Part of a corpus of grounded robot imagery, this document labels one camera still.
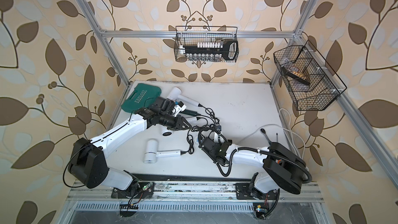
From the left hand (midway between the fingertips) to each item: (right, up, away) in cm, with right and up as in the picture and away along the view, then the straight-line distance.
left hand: (187, 125), depth 77 cm
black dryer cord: (+15, -1, -2) cm, 16 cm away
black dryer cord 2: (+1, -12, +12) cm, 17 cm away
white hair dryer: (-13, +17, +31) cm, 37 cm away
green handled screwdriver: (+44, -7, +16) cm, 48 cm away
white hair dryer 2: (-20, -17, +4) cm, 26 cm away
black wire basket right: (+61, +22, -3) cm, 64 cm away
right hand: (+16, -12, +10) cm, 22 cm away
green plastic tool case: (-34, +15, +30) cm, 48 cm away
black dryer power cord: (+9, -5, +18) cm, 21 cm away
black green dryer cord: (+14, -1, +22) cm, 26 cm away
